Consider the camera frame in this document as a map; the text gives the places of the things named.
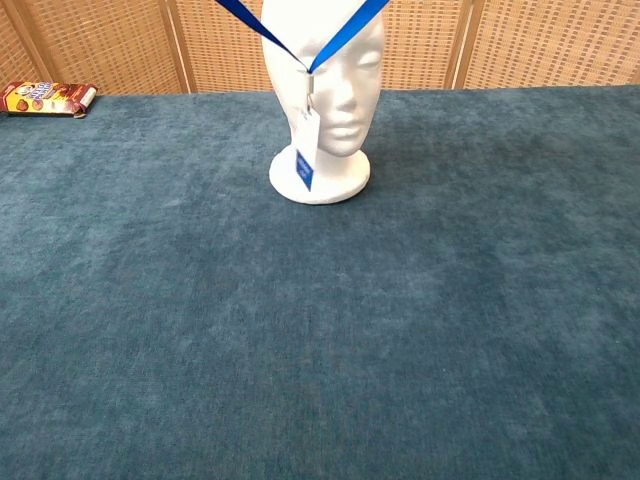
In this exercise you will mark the brown snack box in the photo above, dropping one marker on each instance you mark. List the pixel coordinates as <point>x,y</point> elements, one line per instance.
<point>40,99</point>

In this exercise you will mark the teal table cloth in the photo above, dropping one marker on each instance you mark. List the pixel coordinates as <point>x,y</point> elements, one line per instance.
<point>300,325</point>

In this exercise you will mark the white ID badge card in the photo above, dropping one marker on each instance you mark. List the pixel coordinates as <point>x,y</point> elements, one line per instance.
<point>307,145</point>

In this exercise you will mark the white foam mannequin head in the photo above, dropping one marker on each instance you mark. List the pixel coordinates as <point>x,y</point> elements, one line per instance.
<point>350,125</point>

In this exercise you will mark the wicker folding screen panel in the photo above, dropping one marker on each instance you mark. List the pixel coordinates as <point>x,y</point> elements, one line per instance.
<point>225,45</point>
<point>550,45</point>
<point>110,45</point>
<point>10,55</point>

